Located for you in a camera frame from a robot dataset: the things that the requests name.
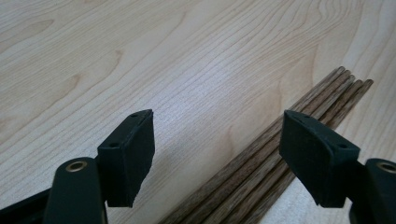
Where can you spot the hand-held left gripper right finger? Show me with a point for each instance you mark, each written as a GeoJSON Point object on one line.
{"type": "Point", "coordinates": [317, 158]}

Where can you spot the brown wooden chopstick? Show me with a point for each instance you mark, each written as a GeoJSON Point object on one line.
{"type": "Point", "coordinates": [243, 187]}
{"type": "Point", "coordinates": [260, 187]}
{"type": "Point", "coordinates": [210, 187]}
{"type": "Point", "coordinates": [227, 187]}
{"type": "Point", "coordinates": [277, 187]}

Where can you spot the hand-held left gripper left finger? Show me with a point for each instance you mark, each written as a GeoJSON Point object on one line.
{"type": "Point", "coordinates": [127, 161]}

